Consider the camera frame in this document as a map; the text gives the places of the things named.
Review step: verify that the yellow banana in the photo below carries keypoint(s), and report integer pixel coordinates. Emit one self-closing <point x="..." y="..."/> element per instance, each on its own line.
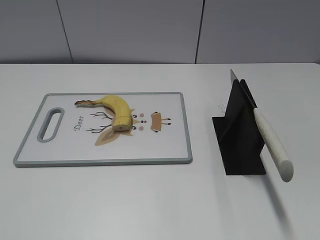
<point x="116" y="103"/>

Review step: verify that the white deer cutting board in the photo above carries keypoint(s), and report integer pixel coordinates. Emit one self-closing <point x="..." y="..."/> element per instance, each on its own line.
<point x="62" y="134"/>

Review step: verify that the white-handled kitchen knife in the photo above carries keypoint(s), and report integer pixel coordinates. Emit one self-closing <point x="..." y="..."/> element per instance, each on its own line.
<point x="274" y="145"/>

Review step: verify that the black knife stand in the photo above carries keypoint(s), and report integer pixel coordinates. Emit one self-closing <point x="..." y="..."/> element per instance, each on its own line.
<point x="240" y="142"/>

